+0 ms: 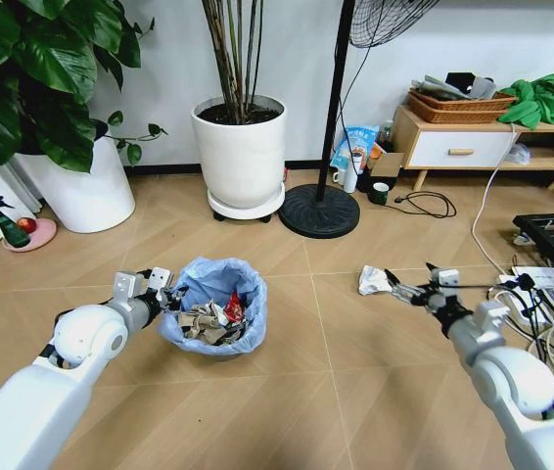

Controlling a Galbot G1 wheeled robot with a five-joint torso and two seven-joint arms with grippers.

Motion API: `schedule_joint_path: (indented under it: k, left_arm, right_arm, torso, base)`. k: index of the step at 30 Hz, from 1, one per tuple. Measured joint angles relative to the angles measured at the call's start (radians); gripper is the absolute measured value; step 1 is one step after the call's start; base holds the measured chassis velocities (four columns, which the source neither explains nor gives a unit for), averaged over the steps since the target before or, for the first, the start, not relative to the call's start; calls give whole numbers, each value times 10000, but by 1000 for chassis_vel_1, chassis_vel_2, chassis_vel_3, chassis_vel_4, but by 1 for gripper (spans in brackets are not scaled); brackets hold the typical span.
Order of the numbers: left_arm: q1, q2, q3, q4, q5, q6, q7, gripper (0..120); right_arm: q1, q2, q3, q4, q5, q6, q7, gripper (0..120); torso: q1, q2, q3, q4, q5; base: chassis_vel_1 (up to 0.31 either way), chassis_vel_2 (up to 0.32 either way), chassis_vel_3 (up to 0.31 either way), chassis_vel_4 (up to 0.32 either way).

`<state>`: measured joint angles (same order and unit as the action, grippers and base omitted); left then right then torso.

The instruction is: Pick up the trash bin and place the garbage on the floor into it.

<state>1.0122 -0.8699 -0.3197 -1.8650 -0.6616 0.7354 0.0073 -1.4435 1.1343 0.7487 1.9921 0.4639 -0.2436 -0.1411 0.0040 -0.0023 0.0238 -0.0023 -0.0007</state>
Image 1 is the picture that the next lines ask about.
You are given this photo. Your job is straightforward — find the white cabinet drawer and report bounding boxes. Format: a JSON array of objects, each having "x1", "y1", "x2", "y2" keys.
[{"x1": 411, "y1": 130, "x2": 519, "y2": 170}]

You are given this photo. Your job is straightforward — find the pink plate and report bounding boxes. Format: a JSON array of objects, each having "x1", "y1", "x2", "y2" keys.
[{"x1": 1, "y1": 217, "x2": 58, "y2": 254}]

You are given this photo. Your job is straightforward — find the tall thin-stemmed plant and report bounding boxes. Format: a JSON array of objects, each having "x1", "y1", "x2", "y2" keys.
[{"x1": 200, "y1": 0, "x2": 266, "y2": 124}]

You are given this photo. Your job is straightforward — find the thin black fan cable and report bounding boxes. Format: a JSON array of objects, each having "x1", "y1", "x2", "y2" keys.
[{"x1": 334, "y1": 28, "x2": 374, "y2": 154}]

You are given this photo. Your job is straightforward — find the red snack wrapper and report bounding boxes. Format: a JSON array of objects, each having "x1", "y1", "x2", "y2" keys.
[{"x1": 221, "y1": 292, "x2": 246, "y2": 323}]

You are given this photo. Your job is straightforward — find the black wire fan head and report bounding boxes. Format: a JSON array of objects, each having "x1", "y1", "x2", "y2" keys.
[{"x1": 347, "y1": 0, "x2": 442, "y2": 50}]

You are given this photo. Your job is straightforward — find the white power strip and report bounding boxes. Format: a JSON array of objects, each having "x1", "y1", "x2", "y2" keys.
[{"x1": 496, "y1": 265, "x2": 554, "y2": 330}]

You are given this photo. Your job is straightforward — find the large leafy green plant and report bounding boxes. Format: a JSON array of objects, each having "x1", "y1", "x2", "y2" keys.
[{"x1": 0, "y1": 0, "x2": 168, "y2": 175}]

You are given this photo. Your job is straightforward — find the white tumbler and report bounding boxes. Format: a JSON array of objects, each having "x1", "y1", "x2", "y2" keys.
[{"x1": 342, "y1": 151, "x2": 366, "y2": 194}]

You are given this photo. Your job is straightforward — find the green cloth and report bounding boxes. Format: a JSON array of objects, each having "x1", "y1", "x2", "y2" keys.
[{"x1": 495, "y1": 72, "x2": 554, "y2": 131}]

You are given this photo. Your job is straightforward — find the pale blue bin bag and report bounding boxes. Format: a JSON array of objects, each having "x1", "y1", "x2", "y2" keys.
[{"x1": 157, "y1": 257, "x2": 269, "y2": 355}]

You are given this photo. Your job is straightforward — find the crumpled white paper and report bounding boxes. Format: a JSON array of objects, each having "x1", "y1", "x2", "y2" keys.
[{"x1": 357, "y1": 264, "x2": 396, "y2": 297}]

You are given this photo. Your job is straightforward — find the long white cable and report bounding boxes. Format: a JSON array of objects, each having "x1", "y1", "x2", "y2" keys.
[{"x1": 470, "y1": 121, "x2": 519, "y2": 276}]

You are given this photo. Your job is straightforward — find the grey trash bin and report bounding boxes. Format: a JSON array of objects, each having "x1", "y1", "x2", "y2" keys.
[{"x1": 171, "y1": 340, "x2": 261, "y2": 364}]

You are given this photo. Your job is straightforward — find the low wooden cabinet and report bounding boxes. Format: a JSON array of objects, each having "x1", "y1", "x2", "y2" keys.
[{"x1": 391, "y1": 104, "x2": 554, "y2": 193}]

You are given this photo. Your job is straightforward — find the tall white plant pot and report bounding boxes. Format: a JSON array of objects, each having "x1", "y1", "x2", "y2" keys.
[{"x1": 190, "y1": 95, "x2": 289, "y2": 210}]

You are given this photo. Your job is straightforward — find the brown cardboard scraps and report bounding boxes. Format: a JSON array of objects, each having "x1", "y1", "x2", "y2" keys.
[{"x1": 173, "y1": 299, "x2": 248, "y2": 347}]

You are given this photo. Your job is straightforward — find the small cardboard box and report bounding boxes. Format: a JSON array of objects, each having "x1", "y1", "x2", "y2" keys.
[{"x1": 369, "y1": 151, "x2": 406, "y2": 190}]

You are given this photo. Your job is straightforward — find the black fan pole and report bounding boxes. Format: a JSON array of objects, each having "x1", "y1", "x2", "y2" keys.
[{"x1": 312, "y1": 0, "x2": 357, "y2": 203}]

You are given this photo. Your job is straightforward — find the dark bottle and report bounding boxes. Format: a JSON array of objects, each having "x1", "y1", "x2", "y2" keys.
[{"x1": 377, "y1": 119, "x2": 396, "y2": 154}]

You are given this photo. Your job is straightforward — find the clear plastic bag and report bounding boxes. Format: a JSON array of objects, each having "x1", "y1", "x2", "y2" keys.
[{"x1": 506, "y1": 142, "x2": 533, "y2": 165}]

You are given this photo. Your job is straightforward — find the black device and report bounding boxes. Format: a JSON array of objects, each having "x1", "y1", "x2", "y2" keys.
[{"x1": 444, "y1": 71, "x2": 477, "y2": 96}]

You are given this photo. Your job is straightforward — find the white wheeled pot tray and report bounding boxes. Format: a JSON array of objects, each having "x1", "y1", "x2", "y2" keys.
[{"x1": 207, "y1": 182, "x2": 287, "y2": 224}]

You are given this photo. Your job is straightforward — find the black metal frame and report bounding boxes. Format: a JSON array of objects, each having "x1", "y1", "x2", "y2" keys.
[{"x1": 512, "y1": 211, "x2": 554, "y2": 291}]

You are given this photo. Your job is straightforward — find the brown wicker basket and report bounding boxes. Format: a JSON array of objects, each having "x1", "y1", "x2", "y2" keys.
[{"x1": 406, "y1": 87, "x2": 519, "y2": 125}]

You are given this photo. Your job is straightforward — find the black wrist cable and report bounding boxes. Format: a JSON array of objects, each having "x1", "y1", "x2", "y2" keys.
[{"x1": 452, "y1": 273, "x2": 537, "y2": 295}]

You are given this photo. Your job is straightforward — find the round black fan base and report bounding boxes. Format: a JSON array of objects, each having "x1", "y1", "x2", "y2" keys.
[{"x1": 277, "y1": 183, "x2": 362, "y2": 240}]

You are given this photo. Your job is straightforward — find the dark green mug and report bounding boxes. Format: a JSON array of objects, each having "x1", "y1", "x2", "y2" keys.
[{"x1": 366, "y1": 181, "x2": 391, "y2": 207}]

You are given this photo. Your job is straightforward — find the blue and white packet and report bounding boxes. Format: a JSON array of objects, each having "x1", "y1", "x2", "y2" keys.
[{"x1": 330, "y1": 125, "x2": 382, "y2": 170}]

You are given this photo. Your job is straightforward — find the grey papers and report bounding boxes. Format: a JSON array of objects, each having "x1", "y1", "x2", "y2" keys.
[{"x1": 414, "y1": 73, "x2": 497, "y2": 102}]

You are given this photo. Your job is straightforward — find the green spray bottle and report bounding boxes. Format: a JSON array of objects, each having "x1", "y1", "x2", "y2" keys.
[{"x1": 0, "y1": 195, "x2": 32, "y2": 249}]

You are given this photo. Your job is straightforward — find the black cable with plug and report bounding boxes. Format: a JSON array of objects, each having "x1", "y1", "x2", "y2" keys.
[{"x1": 392, "y1": 190, "x2": 457, "y2": 220}]

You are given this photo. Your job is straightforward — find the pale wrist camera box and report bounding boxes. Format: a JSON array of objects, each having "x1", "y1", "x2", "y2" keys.
[
  {"x1": 148, "y1": 266, "x2": 174, "y2": 294},
  {"x1": 431, "y1": 267, "x2": 460, "y2": 288}
]

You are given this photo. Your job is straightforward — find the wide white plant pot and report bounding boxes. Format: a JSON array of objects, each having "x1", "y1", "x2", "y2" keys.
[{"x1": 12, "y1": 120, "x2": 137, "y2": 234}]

